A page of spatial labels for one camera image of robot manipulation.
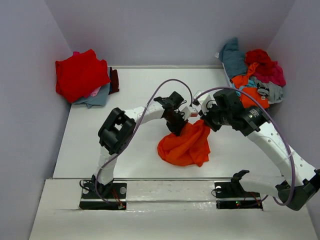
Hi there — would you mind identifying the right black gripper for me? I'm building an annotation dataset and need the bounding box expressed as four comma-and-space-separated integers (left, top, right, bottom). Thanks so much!
199, 101, 232, 132

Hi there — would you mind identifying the orange t-shirt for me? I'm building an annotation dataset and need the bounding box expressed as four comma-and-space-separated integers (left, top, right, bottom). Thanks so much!
157, 119, 211, 167
231, 62, 270, 109

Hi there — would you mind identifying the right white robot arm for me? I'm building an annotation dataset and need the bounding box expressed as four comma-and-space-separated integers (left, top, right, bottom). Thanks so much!
193, 87, 320, 211

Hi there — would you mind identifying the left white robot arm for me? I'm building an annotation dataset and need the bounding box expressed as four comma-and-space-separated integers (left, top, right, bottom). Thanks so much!
91, 92, 188, 198

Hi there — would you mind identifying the cyan crumpled t-shirt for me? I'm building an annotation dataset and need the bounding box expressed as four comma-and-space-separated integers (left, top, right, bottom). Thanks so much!
232, 83, 245, 98

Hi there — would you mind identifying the teal blue crumpled t-shirt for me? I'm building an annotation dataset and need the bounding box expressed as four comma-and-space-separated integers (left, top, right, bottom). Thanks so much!
219, 37, 248, 79

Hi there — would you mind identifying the grey crumpled t-shirt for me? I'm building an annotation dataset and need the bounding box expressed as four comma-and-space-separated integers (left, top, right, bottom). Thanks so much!
250, 76, 284, 104

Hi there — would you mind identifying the folded light blue t-shirt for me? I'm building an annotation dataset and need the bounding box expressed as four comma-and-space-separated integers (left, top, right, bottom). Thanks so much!
72, 83, 110, 109

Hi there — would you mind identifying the folded maroon t-shirt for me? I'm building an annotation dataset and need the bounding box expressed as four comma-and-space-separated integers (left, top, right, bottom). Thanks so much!
108, 67, 120, 95

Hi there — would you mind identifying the red crumpled t-shirt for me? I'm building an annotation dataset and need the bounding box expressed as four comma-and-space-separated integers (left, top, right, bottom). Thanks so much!
244, 49, 275, 75

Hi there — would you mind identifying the folded pink t-shirt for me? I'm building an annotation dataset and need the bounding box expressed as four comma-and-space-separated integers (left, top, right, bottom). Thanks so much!
89, 87, 101, 97

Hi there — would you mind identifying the folded red t-shirt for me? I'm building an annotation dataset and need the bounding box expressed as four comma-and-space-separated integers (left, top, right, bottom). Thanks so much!
55, 49, 111, 104

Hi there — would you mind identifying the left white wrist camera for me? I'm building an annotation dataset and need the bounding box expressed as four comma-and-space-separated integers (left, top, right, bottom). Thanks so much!
180, 106, 199, 120

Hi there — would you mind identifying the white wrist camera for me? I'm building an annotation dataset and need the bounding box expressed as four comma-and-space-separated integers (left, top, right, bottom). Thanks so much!
192, 90, 216, 116
180, 106, 199, 120

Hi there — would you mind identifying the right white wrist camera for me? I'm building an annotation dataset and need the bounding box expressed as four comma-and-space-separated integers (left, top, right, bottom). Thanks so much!
192, 90, 216, 116

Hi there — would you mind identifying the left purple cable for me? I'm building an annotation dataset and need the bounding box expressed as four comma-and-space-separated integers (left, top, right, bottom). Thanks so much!
94, 78, 195, 208

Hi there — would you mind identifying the purple cable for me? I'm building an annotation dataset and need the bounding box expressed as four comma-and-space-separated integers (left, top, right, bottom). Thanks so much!
94, 78, 195, 208
192, 86, 297, 208

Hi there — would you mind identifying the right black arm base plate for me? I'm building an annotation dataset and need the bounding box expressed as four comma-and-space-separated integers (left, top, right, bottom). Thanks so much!
211, 181, 263, 210

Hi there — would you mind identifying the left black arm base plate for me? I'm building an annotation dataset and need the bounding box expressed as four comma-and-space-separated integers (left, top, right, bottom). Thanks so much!
79, 180, 127, 211

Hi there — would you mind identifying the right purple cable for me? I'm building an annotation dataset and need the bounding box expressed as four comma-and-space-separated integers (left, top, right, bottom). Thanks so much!
192, 86, 297, 208

